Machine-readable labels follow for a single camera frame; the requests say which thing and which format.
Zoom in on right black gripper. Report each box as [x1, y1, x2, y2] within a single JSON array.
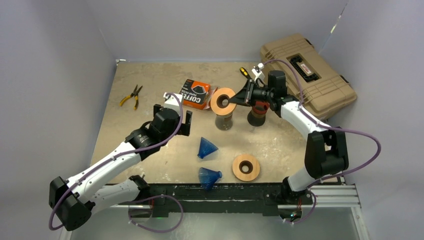
[[229, 79, 274, 107]]

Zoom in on wooden dripper ring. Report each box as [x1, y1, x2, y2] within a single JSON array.
[[210, 87, 238, 116], [231, 154, 261, 183]]

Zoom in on red black coffee carafe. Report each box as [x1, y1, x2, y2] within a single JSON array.
[[247, 101, 270, 127]]

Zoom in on grey glass carafe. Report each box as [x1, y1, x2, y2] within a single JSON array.
[[215, 113, 233, 131]]

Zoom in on orange coffee filter box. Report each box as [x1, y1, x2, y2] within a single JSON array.
[[179, 79, 218, 110]]

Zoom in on blue glass dripper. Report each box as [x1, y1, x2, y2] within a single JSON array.
[[197, 137, 219, 159], [198, 167, 223, 191]]

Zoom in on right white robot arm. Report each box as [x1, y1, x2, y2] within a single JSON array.
[[229, 67, 349, 204]]

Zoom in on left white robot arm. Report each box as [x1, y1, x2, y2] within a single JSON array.
[[48, 103, 193, 231]]

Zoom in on yellow black screwdriver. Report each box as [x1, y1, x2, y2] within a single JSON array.
[[239, 67, 252, 80]]

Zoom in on tan plastic tool case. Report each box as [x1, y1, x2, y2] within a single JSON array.
[[260, 33, 357, 120]]

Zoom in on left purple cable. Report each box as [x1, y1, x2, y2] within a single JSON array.
[[48, 92, 184, 231]]

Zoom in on yellow handled pliers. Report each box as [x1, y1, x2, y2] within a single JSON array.
[[119, 85, 143, 111]]

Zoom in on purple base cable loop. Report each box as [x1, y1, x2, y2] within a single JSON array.
[[127, 194, 184, 233]]

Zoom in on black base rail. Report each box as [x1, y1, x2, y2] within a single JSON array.
[[117, 182, 316, 219]]

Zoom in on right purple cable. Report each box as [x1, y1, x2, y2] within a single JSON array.
[[258, 59, 382, 190]]

